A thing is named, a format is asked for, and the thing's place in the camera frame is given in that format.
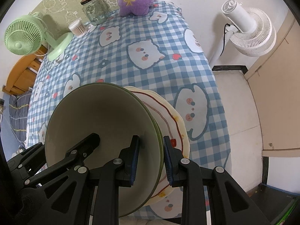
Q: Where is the glass jar with lid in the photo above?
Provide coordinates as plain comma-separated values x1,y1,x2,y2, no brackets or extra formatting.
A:
80,0,109,26

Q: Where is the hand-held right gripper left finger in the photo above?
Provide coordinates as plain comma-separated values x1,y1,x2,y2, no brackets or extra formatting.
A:
43,135,141,225

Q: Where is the dark floor mat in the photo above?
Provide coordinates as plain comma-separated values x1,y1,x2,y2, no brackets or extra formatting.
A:
248,183,298,225

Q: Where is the green printed wall cloth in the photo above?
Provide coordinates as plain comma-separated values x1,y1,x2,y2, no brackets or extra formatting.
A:
30,0,122,25

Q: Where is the white standing fan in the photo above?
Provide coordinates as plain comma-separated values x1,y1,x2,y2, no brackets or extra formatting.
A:
208,0,277,67

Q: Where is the blue checkered tablecloth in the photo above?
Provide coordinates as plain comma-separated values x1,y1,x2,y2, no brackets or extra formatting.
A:
25,1,232,221

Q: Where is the black power cable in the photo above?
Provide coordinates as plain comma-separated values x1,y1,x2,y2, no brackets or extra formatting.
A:
220,23,231,57

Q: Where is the cotton swab container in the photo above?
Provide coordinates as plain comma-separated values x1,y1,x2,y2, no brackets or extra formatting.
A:
68,19,87,37

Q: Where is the green desk fan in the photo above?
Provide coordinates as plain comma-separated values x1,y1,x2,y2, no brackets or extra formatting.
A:
4,14,74,62

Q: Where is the red rimmed white plate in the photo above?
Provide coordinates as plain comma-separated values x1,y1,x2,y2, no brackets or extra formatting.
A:
124,87,185,200

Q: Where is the striped grey pillow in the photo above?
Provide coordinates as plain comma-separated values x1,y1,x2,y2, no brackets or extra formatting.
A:
7,91,32,146

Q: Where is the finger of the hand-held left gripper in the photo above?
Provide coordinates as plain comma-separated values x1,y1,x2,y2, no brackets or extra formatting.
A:
63,133,101,169
7,142,47,176

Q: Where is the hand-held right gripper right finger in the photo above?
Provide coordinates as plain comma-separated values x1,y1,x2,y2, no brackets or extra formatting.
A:
163,135,258,225

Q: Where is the wooden bed headboard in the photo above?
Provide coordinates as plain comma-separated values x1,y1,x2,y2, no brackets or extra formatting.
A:
2,44,48,95

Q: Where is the scalloped yellow flower plate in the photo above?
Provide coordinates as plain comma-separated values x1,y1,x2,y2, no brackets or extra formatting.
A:
128,86,190,205

